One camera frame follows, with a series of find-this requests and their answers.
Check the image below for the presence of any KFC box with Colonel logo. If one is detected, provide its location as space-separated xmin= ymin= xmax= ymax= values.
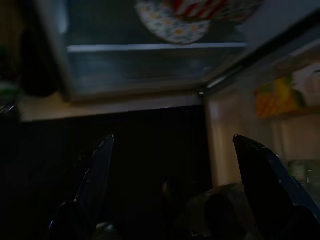
xmin=172 ymin=0 xmax=265 ymax=25

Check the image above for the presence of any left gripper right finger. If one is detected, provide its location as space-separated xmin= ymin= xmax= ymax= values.
xmin=232 ymin=134 xmax=320 ymax=240

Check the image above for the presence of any clear fridge drawer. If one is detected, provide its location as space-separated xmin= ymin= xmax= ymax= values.
xmin=68 ymin=51 xmax=241 ymax=92

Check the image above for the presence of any glass fridge shelf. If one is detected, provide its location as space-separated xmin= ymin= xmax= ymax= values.
xmin=66 ymin=42 xmax=250 ymax=55

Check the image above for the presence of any glass jar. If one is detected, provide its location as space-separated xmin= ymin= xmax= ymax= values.
xmin=287 ymin=159 xmax=320 ymax=193

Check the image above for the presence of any silver fridge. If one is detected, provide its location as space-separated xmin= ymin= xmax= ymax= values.
xmin=34 ymin=0 xmax=320 ymax=191

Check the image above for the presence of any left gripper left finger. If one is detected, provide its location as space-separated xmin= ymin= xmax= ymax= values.
xmin=48 ymin=134 xmax=116 ymax=240

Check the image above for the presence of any floral plate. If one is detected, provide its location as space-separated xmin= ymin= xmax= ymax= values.
xmin=134 ymin=0 xmax=213 ymax=46

